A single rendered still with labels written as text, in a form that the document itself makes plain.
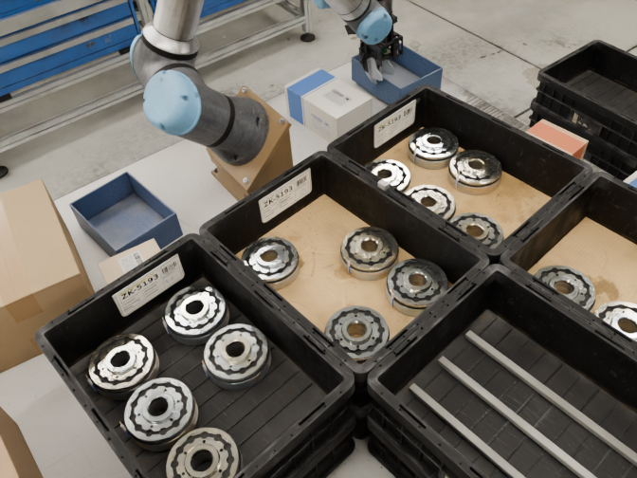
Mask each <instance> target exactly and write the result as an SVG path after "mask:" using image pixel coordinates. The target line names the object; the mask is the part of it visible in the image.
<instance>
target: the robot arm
mask: <svg viewBox="0 0 637 478"><path fill-rule="evenodd" d="M204 1H205V0H157V4H156V8H155V17H154V20H153V21H152V22H150V23H148V24H146V25H145V26H144V28H143V30H142V31H141V34H140V35H137V36H136V38H135V39H134V41H133V42H132V44H131V48H130V61H131V64H132V68H133V70H134V73H135V75H136V77H137V78H138V79H139V81H140V83H141V85H142V87H143V88H144V90H145V91H144V95H143V99H144V100H145V102H144V103H143V108H144V112H145V115H146V117H147V119H148V121H149V122H150V123H151V124H152V125H153V126H154V127H156V128H158V129H160V130H161V131H163V132H165V133H167V134H169V135H173V136H178V137H181V138H184V139H187V140H190V141H192V142H195V143H198V144H200V145H203V146H206V147H208V148H209V149H210V150H212V151H213V152H214V153H215V154H216V155H217V156H218V157H219V158H220V159H222V160H223V161H225V162H226V163H229V164H232V165H236V166H240V165H244V164H247V163H248V162H249V161H251V160H252V159H253V158H255V157H256V156H257V154H259V153H260V151H261V150H262V148H263V147H264V143H265V141H266V138H267V134H268V124H269V123H268V115H267V113H266V110H265V108H264V107H263V105H262V104H260V103H259V102H258V101H255V100H253V99H251V98H248V97H233V96H226V95H224V94H222V93H220V92H218V91H216V90H214V89H212V88H210V87H208V86H207V85H206V84H205V82H204V81H203V79H202V77H201V76H200V74H199V72H198V71H197V70H196V68H195V61H196V57H197V54H198V50H199V47H200V44H199V41H198V39H197V38H196V36H195V32H196V29H197V25H198V22H199V18H200V14H201V11H202V8H203V4H204ZM313 2H314V4H315V5H316V6H317V8H319V9H329V8H330V7H331V8H332V9H333V10H334V11H335V12H336V13H337V14H338V15H339V16H340V18H341V19H342V20H343V21H344V22H345V23H346V24H347V25H345V26H344V27H345V28H346V31H347V33H348V35H350V34H356V36H357V37H358V38H360V48H359V49H358V50H359V54H358V59H359V62H360V64H361V66H362V68H363V70H364V71H365V72H366V74H367V76H368V77H369V79H370V80H371V81H372V82H373V83H375V84H377V80H379V81H382V80H383V78H382V76H383V75H384V73H388V74H394V68H393V66H392V65H391V63H390V61H389V59H391V58H393V59H396V58H398V57H399V53H400V54H401V55H403V36H402V35H400V34H399V33H397V32H395V31H394V30H393V24H395V23H397V16H395V15H394V14H392V9H393V0H313ZM399 41H401V49H400V48H399Z"/></svg>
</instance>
